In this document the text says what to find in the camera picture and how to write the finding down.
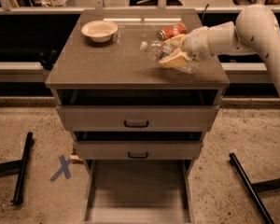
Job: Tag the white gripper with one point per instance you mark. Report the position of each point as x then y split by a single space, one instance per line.
196 44

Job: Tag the clear plastic water bottle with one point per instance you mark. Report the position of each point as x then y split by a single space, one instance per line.
157 50

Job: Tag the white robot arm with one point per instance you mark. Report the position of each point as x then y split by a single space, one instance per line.
256 29

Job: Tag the grey drawer cabinet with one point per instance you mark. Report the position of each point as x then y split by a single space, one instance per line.
119 64

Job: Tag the top grey drawer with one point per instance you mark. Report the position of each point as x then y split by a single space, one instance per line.
166 110

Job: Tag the grey drawer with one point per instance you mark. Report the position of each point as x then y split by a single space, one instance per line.
166 110
137 192
159 145

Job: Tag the middle grey drawer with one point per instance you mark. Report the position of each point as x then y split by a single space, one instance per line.
159 145

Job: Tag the bottom grey drawer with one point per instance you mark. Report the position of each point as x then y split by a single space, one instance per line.
137 192

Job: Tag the orange soda can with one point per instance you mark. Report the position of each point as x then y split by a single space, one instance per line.
171 31

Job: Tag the white paper bowl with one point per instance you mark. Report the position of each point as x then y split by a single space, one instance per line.
99 31

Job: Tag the black right stand leg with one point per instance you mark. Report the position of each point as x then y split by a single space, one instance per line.
254 189

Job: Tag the black stand leg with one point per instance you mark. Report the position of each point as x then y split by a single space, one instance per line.
254 189
19 167

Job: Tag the blue tape cross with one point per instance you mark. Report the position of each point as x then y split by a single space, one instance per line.
64 169

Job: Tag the black left stand leg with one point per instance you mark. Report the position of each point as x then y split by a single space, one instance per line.
19 167

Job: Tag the black top drawer handle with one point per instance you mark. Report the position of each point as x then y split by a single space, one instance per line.
136 123

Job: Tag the black drawer handle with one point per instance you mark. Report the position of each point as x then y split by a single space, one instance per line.
136 123
143 155

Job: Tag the black middle drawer handle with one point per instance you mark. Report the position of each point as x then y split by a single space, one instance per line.
143 155

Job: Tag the black clamp on rail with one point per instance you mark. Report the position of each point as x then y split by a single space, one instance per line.
47 60

